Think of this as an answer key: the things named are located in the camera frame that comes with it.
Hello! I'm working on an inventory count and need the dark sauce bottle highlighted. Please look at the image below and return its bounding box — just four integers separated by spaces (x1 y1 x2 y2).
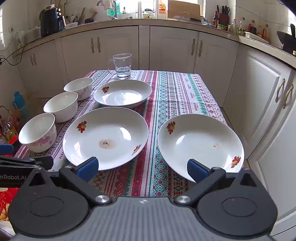
212 10 220 29

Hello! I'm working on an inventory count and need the white plate with brown stain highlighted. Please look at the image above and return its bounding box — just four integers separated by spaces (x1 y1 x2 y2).
62 107 149 171

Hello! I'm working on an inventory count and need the black power cable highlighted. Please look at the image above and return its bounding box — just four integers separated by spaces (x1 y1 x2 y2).
0 35 42 66

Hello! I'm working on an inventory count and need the black wok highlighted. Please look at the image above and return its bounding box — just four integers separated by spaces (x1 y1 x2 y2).
277 30 296 55

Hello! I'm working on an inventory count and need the white fruit-print plate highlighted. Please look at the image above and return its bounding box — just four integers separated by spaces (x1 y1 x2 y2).
93 79 152 108

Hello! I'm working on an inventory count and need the patterned woven tablecloth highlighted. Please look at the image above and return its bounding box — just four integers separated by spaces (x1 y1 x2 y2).
14 70 228 198

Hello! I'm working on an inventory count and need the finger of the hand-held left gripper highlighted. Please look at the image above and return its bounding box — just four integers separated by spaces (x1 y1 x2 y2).
0 143 14 155
0 155 54 171

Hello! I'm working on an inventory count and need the clear glass mug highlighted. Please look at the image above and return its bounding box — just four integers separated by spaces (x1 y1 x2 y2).
109 53 132 80

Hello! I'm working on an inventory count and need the white plate with small speck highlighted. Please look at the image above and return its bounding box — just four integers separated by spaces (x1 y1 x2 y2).
157 113 245 183

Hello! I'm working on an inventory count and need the orange juice carton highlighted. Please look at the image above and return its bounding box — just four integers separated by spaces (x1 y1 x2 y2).
159 0 168 19

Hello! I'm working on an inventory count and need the blue thermos flask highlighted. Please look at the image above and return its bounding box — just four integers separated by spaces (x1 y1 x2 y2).
13 91 30 117

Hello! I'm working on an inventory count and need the cardboard box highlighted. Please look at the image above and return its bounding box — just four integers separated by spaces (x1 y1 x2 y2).
168 0 201 19

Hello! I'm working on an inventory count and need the chrome kitchen faucet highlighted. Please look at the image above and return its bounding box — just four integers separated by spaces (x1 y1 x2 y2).
97 0 119 18

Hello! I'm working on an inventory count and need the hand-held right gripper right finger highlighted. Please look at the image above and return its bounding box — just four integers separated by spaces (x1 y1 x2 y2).
173 159 264 207

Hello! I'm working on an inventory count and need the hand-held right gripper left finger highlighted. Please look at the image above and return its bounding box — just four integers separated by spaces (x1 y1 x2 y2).
22 157 113 207

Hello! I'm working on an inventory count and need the red gift box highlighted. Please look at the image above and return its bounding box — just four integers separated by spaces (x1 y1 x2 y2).
0 187 22 232

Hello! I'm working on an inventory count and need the knife block with knives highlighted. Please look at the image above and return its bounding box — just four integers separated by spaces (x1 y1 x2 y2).
217 5 231 26

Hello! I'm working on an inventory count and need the white bowl with pink flowers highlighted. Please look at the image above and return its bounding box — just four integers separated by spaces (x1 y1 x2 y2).
64 77 93 101
43 91 78 123
18 113 57 153

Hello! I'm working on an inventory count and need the white plastic tray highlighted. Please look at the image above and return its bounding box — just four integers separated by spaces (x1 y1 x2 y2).
244 31 270 44

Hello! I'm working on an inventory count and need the black air fryer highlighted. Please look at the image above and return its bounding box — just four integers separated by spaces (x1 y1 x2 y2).
40 7 64 38

